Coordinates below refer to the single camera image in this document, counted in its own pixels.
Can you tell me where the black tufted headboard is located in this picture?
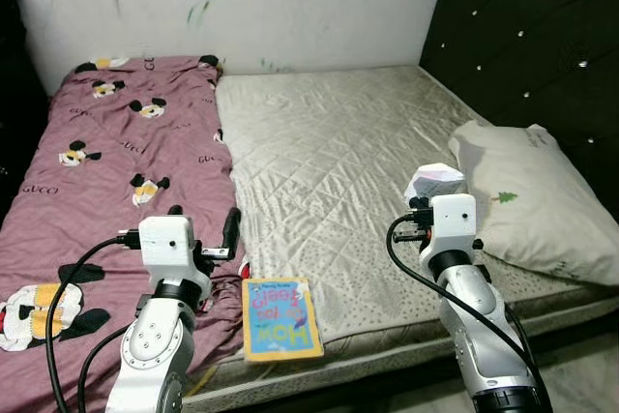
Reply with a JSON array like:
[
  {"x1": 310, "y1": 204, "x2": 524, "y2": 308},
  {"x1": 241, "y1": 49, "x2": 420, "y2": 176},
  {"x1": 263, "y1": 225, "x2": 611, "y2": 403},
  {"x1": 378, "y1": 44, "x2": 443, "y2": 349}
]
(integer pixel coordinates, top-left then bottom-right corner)
[{"x1": 419, "y1": 0, "x2": 619, "y2": 221}]

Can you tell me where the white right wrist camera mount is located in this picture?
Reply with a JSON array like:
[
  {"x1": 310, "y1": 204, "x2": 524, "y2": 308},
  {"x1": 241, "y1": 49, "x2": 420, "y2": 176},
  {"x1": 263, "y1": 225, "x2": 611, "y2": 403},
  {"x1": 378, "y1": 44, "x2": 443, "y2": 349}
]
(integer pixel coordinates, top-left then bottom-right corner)
[{"x1": 426, "y1": 193, "x2": 482, "y2": 257}]

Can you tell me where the beige quilted mattress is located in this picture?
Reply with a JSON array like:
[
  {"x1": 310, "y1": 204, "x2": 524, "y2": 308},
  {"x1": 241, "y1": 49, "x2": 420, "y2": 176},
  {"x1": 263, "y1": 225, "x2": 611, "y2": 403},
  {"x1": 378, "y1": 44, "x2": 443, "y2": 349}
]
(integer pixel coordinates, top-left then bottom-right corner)
[{"x1": 184, "y1": 65, "x2": 619, "y2": 409}]

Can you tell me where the purple cartoon mouse blanket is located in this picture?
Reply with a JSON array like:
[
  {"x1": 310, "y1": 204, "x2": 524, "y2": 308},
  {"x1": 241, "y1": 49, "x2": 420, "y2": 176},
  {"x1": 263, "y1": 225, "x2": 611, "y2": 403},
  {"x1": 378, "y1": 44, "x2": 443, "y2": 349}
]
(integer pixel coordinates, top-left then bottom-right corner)
[{"x1": 0, "y1": 53, "x2": 243, "y2": 413}]

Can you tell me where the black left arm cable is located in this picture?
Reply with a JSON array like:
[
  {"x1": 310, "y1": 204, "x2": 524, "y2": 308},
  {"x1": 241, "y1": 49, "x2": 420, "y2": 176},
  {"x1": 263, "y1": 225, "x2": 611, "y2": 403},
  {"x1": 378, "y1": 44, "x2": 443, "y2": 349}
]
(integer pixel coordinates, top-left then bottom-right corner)
[{"x1": 44, "y1": 231, "x2": 144, "y2": 413}]

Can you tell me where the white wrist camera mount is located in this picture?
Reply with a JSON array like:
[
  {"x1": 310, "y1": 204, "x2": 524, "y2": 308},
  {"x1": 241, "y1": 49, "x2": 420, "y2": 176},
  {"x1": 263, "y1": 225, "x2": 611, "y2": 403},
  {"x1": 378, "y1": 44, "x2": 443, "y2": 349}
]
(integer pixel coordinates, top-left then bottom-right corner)
[
  {"x1": 138, "y1": 217, "x2": 214, "y2": 300},
  {"x1": 426, "y1": 193, "x2": 482, "y2": 257}
]

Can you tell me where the white pillow with green tree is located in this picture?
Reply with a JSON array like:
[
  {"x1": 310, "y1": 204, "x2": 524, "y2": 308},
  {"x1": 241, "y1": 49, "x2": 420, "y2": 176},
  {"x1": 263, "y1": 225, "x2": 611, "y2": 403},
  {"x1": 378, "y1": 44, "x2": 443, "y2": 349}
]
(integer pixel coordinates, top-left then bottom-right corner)
[{"x1": 448, "y1": 121, "x2": 619, "y2": 286}]

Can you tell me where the yellow blue children's book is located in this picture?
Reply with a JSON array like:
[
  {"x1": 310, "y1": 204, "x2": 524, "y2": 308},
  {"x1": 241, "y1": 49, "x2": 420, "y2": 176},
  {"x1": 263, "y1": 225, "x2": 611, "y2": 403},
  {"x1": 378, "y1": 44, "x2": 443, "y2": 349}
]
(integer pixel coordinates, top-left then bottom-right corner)
[{"x1": 241, "y1": 277, "x2": 325, "y2": 364}]

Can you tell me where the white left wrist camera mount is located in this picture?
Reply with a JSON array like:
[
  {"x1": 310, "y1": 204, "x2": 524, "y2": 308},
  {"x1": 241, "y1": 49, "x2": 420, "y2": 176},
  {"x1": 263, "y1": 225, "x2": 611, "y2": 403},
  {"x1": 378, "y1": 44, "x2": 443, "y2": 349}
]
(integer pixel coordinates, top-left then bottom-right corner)
[{"x1": 138, "y1": 217, "x2": 214, "y2": 300}]

